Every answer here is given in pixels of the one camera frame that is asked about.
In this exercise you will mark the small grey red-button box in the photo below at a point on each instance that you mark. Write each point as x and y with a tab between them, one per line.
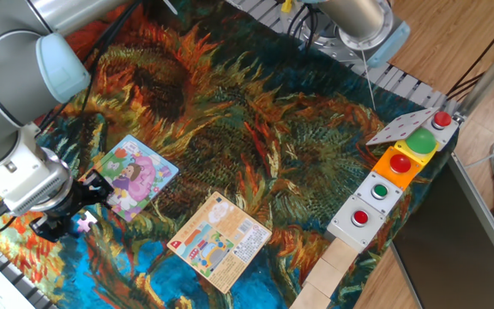
441	120

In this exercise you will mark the light wooden block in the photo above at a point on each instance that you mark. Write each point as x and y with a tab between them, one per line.
339	255
323	276
309	298

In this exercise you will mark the sunflower painting tablecloth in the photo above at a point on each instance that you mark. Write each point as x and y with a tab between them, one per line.
294	129

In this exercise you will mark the large grey red-button box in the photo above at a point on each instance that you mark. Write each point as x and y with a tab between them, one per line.
350	227

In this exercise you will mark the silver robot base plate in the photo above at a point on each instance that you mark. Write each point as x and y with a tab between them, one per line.
337	53

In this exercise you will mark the yellow green-dome button box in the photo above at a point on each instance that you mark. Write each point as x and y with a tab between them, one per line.
420	141

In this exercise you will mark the colourful girl puzzle board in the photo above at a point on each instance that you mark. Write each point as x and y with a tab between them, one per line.
140	176

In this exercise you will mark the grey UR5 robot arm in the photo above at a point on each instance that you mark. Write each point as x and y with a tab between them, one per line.
11	77

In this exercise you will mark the dark grey panel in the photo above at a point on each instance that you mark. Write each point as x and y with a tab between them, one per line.
453	249

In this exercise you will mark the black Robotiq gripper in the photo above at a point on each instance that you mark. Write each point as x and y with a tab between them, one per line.
69	204

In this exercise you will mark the orange red-button box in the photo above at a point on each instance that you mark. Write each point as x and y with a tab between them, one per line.
400	164

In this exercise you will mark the pink puzzle piece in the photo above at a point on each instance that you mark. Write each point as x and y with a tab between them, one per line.
86	222

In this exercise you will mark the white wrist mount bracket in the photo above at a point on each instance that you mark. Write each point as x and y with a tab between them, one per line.
28	180

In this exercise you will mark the aluminium corner post beam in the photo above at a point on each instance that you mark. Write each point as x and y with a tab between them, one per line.
487	77

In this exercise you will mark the orange vehicle puzzle board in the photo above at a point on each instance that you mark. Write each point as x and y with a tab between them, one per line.
221	240

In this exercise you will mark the grey green-button box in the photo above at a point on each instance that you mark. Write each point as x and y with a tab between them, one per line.
379	191

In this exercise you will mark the white card with red dots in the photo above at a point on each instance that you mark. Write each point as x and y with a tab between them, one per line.
401	126

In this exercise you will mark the yellow plastic clip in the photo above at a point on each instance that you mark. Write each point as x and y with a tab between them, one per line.
287	6

